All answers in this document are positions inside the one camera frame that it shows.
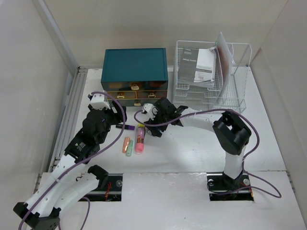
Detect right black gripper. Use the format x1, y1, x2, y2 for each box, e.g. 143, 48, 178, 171
145, 108, 170, 138

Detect grey setup guide booklet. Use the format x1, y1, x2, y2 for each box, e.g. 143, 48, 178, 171
177, 46, 217, 88

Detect clear mesh zip pouch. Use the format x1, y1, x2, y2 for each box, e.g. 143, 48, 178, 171
215, 32, 235, 98

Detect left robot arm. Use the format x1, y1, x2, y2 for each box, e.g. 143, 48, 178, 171
13, 101, 127, 230

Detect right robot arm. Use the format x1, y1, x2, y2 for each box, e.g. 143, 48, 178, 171
142, 98, 251, 191

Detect black purple marker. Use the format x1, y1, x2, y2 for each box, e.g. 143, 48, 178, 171
116, 124, 135, 131

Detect pink glue stick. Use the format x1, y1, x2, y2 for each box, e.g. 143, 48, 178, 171
135, 126, 145, 154

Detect orange highlighter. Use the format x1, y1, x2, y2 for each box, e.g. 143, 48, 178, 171
122, 137, 130, 153

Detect green highlighter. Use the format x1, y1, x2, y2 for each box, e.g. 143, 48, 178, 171
125, 140, 133, 157

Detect teal drawer organizer box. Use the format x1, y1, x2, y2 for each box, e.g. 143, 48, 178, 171
101, 48, 168, 106

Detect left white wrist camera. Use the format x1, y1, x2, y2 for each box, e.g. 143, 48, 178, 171
88, 91, 111, 111

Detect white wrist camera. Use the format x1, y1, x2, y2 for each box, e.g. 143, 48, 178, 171
142, 103, 158, 120
88, 91, 111, 111

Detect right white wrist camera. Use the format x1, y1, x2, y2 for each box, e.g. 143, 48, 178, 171
142, 103, 158, 120

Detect aluminium frame rail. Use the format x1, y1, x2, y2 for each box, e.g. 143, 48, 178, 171
33, 66, 88, 194

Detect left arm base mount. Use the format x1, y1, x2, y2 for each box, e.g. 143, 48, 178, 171
84, 174, 123, 202

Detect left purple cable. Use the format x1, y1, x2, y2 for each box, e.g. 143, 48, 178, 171
18, 91, 128, 230

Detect white wire file rack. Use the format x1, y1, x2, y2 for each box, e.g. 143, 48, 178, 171
172, 41, 252, 113

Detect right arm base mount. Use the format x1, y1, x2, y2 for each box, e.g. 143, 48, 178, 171
206, 172, 254, 201

